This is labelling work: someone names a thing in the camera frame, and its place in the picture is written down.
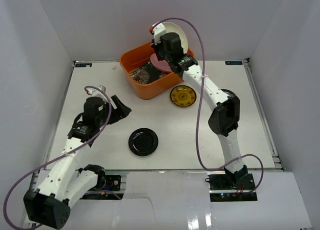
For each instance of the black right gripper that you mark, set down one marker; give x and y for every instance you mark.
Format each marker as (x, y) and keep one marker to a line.
(157, 48)

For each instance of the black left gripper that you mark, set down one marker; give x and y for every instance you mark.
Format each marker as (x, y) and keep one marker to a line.
(113, 110)

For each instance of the black round plate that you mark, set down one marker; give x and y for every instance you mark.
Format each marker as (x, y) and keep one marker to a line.
(143, 142)

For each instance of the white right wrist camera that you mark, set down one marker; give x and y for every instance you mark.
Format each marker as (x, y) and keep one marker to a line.
(157, 30)

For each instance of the blue corner label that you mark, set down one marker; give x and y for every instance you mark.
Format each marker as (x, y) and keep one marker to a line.
(83, 65)
(233, 62)

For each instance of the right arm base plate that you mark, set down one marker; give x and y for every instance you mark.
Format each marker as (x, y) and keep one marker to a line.
(222, 189)

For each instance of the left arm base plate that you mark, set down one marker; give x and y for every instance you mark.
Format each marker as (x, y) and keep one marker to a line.
(107, 188)

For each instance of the yellow patterned round plate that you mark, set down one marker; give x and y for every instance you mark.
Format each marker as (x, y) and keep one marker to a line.
(183, 96)

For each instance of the cream round plate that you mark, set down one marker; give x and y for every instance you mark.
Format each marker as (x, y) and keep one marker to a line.
(172, 27)

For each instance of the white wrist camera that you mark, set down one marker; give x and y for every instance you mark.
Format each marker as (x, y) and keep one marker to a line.
(157, 30)
(93, 90)

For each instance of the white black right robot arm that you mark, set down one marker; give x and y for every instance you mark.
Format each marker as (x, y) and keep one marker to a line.
(224, 104)

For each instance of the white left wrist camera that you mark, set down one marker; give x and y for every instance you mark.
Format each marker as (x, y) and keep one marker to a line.
(93, 90)

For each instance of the pink round plate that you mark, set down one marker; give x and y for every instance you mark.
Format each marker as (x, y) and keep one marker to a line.
(160, 65)

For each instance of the black square floral plate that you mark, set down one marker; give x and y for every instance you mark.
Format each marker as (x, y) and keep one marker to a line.
(146, 74)

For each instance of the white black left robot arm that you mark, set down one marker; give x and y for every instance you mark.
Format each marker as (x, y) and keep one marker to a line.
(51, 202)

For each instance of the orange plastic bin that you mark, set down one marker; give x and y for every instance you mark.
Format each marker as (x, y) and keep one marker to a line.
(134, 59)

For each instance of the right blue corner label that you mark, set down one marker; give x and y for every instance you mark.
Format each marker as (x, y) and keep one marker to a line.
(233, 62)

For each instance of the left blue corner label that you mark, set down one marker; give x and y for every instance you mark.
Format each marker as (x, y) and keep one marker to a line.
(83, 65)

